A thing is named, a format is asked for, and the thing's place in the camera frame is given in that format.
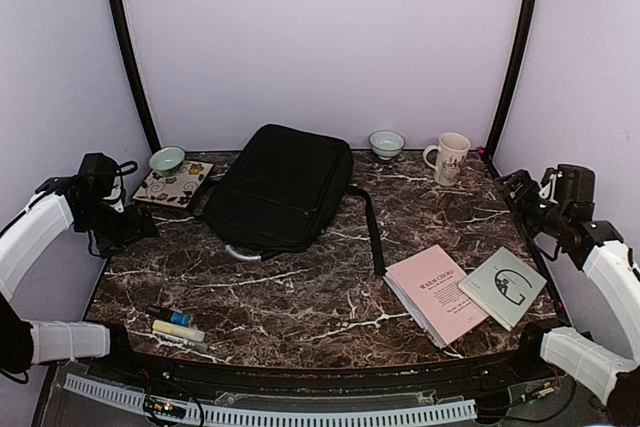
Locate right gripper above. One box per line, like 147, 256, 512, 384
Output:
494, 169, 570, 242

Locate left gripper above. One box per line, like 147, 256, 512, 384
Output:
78, 200, 159, 259

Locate grey book with G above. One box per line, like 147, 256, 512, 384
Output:
458, 247, 546, 331

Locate pink Warm Chord book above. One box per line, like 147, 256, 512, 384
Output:
384, 245, 488, 349

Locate black student bag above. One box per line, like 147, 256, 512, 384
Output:
189, 124, 386, 275

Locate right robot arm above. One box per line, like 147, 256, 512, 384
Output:
496, 164, 639, 426

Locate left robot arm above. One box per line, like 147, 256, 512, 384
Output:
1, 175, 159, 385

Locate white mug with print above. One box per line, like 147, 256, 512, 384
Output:
422, 132, 471, 187

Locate celadon bowl on tile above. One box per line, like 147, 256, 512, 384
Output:
148, 146, 186, 176

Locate black and blue marker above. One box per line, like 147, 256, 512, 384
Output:
145, 305, 191, 327

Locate clear pen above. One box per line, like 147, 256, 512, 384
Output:
158, 335, 207, 351

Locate yellow highlighter pen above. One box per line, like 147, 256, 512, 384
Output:
152, 320, 205, 342

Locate celadon bowl at back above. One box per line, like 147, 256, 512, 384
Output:
368, 130, 405, 160

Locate small circuit board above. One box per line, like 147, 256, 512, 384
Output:
142, 396, 187, 420

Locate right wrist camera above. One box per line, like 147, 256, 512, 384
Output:
554, 164, 596, 205

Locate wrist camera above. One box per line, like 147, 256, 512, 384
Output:
78, 153, 119, 199
554, 164, 596, 205

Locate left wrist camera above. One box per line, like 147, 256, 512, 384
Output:
78, 153, 119, 199

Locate black front table rail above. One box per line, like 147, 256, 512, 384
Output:
81, 352, 571, 398

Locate white cable duct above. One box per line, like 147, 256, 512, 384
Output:
62, 374, 477, 427

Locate right black frame post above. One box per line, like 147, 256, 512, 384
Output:
484, 0, 536, 160

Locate black frame post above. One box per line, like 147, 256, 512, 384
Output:
109, 0, 161, 153
484, 0, 536, 160

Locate left black frame post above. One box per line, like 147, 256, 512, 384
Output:
109, 0, 161, 153

